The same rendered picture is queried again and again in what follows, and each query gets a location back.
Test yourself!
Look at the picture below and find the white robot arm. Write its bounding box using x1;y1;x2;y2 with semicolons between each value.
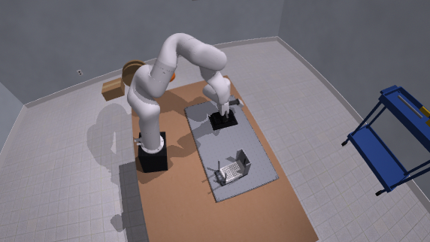
127;33;244;154

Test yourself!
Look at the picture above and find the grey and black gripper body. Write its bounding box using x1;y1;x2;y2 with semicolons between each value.
217;101;229;116

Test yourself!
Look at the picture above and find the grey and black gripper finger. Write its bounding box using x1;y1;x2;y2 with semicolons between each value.
223;111;229;123

